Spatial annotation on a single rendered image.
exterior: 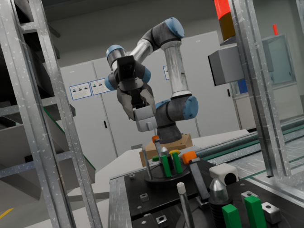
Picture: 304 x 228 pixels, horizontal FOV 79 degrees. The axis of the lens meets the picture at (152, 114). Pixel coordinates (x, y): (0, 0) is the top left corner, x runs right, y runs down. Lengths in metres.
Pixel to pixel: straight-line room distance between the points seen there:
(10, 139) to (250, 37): 0.49
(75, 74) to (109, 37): 5.11
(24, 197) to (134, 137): 3.00
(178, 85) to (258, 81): 0.61
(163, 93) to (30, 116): 3.28
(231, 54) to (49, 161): 0.37
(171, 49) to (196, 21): 8.09
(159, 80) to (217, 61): 3.11
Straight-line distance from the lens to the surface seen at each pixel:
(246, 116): 4.56
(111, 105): 3.51
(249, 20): 0.45
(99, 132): 3.58
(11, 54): 0.29
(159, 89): 3.49
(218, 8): 0.48
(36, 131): 0.27
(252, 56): 0.42
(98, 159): 3.69
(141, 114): 0.47
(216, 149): 0.72
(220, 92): 3.77
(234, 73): 0.43
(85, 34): 8.90
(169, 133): 1.03
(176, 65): 0.99
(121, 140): 3.54
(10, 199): 0.62
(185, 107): 0.94
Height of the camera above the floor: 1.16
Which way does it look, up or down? 2 degrees down
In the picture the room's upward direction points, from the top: 14 degrees counter-clockwise
